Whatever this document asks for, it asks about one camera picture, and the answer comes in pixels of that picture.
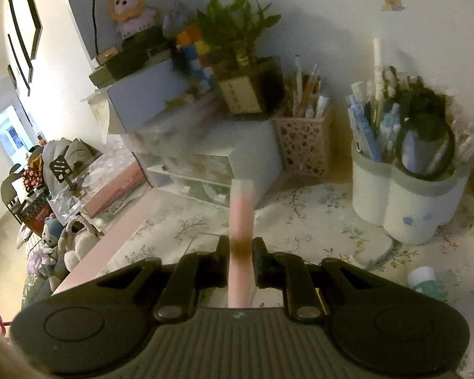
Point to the blue white plush toy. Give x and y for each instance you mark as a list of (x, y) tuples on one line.
[(51, 235)]

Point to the white green glue bottle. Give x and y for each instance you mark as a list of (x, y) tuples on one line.
[(422, 278)]

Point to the small tan box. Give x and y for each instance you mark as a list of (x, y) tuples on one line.
[(107, 53)]

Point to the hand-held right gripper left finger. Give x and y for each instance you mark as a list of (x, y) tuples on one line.
[(224, 262)]

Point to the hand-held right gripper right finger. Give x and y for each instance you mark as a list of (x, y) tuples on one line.
[(258, 262)]

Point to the bunch of slim pens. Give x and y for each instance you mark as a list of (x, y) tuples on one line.
[(306, 90)]

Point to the colourful block toy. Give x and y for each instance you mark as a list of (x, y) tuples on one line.
[(195, 53)]

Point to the grey cloth pile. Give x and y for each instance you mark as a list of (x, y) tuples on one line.
[(59, 154)]

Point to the grey plush toy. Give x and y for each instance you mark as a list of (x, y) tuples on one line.
[(173, 19)]

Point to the pink marker orange cap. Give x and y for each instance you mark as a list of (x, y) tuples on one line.
[(241, 221)]

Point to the floral tablecloth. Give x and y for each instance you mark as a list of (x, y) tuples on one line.
[(300, 221)]

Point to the white box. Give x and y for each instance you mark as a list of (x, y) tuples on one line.
[(142, 94)]

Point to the black picture frame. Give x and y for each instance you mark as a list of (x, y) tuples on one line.
[(19, 55), (36, 27)]

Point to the dark green box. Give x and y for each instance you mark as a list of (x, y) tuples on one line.
[(130, 61)]

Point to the potted bamboo plant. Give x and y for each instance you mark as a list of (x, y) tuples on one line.
[(237, 27)]

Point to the clear drawer organiser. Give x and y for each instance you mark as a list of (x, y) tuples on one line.
[(205, 166)]

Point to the pink lattice pen holder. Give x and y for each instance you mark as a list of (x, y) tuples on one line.
[(304, 142)]

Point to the lion plush toy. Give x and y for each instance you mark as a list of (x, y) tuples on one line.
[(130, 8)]

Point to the pink flat box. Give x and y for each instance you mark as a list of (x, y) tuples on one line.
[(110, 193)]

